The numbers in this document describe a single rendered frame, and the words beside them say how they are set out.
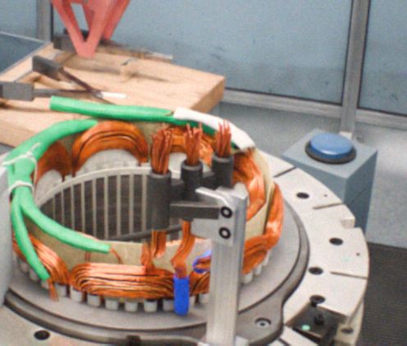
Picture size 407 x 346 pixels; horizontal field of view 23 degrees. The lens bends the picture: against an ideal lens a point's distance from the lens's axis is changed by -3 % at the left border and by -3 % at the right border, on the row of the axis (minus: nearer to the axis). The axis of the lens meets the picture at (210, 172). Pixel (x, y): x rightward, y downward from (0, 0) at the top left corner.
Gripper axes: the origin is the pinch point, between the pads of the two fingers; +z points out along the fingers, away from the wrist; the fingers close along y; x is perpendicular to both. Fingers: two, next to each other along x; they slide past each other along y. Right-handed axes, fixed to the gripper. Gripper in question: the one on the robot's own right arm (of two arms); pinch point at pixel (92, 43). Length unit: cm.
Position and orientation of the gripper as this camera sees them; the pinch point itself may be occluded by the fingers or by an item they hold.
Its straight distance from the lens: 100.0
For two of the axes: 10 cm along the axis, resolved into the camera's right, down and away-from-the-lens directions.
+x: 9.2, 2.5, -3.0
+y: -3.8, 4.5, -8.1
